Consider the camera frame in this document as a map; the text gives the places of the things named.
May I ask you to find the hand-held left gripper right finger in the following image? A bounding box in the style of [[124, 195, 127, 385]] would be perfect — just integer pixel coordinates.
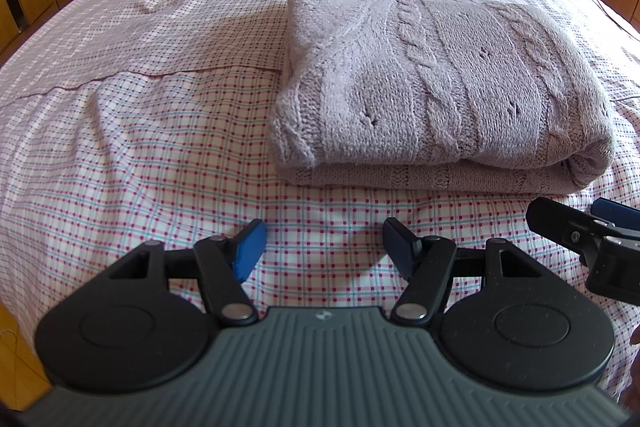
[[382, 218, 551, 325]]

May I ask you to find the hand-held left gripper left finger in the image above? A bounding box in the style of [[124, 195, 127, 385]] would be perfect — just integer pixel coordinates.
[[102, 219, 267, 328]]

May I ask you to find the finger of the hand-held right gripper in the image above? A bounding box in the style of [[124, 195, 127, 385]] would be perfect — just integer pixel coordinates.
[[527, 197, 617, 265], [591, 199, 640, 242]]

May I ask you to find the pink knit sweater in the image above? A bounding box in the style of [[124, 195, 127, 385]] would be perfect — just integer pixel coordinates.
[[270, 0, 616, 196]]

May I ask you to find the red plaid bed sheet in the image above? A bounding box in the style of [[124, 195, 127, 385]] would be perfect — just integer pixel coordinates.
[[0, 69, 640, 403]]

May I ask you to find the bed with checkered sheet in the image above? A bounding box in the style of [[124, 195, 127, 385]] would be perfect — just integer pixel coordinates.
[[0, 0, 640, 112]]

